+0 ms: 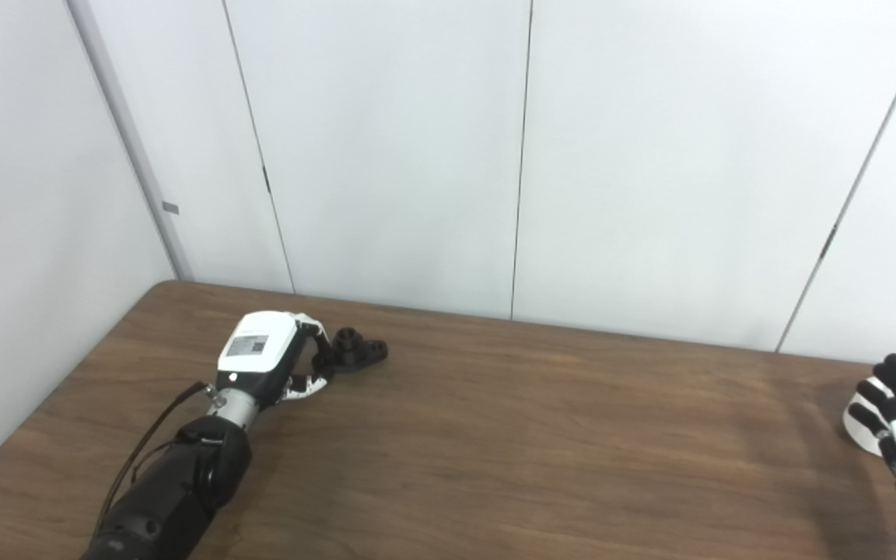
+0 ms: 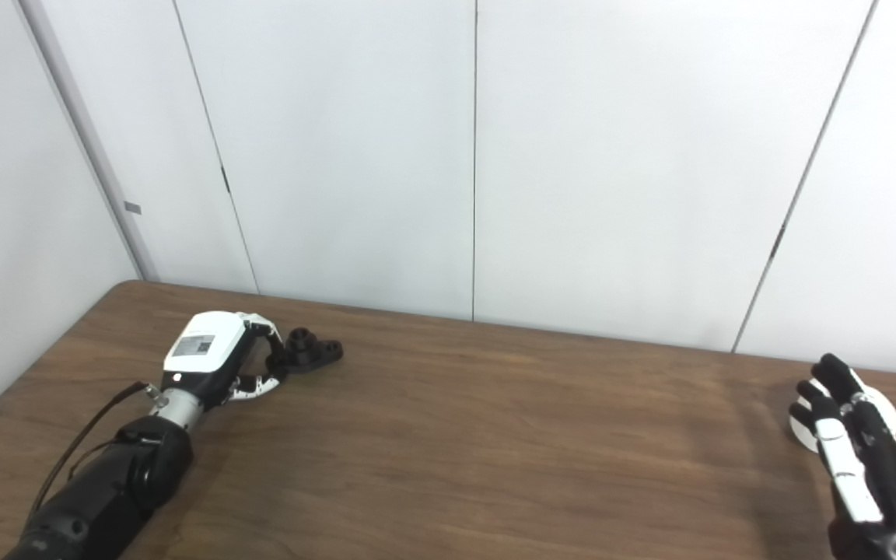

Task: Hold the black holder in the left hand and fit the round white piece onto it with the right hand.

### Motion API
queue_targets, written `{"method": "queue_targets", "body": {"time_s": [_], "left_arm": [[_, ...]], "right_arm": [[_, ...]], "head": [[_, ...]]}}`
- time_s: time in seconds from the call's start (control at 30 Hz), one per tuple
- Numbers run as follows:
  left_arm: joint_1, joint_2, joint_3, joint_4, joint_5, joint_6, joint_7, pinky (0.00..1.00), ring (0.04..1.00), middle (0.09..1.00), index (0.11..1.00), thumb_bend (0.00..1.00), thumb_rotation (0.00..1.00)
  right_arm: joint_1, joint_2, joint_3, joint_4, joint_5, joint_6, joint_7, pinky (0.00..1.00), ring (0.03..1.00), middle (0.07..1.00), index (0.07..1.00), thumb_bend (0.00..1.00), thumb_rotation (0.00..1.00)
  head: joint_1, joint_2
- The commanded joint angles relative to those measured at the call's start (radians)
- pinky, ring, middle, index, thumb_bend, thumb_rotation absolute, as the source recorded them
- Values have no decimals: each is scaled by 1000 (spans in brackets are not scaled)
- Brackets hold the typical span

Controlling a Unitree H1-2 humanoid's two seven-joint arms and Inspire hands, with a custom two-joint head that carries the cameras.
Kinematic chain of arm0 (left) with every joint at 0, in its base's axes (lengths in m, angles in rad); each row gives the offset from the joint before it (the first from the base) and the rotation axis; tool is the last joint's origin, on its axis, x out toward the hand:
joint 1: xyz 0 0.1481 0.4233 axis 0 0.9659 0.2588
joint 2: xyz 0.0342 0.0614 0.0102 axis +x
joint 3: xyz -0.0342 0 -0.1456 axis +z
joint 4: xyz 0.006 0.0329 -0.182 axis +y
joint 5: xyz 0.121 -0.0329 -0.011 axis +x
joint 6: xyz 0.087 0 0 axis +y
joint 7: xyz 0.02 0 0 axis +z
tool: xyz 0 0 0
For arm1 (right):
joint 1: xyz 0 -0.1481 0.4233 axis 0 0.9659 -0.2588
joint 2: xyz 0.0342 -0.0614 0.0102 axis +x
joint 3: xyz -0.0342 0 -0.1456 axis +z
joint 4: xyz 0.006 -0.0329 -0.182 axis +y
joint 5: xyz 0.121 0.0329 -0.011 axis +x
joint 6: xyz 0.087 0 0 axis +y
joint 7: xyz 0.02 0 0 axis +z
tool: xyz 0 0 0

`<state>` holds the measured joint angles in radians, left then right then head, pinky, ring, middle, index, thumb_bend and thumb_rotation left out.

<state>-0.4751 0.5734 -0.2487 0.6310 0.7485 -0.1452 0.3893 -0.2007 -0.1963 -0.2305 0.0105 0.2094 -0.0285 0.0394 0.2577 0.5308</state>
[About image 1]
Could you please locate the black holder with flange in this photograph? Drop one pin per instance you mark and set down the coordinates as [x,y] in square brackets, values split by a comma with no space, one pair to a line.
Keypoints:
[362,354]

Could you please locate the round white piece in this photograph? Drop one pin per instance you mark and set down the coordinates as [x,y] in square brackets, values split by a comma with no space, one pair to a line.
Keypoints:
[856,435]

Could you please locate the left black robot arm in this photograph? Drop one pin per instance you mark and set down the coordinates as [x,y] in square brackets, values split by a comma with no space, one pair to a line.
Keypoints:
[176,482]

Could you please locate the black panel seam clip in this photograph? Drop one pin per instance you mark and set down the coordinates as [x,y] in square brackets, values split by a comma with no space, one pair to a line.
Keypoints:
[267,180]

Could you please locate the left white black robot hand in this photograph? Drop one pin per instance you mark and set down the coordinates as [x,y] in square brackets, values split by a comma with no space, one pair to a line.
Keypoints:
[257,346]

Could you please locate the grey wall corner strip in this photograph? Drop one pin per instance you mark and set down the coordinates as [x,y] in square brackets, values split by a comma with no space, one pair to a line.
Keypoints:
[138,155]

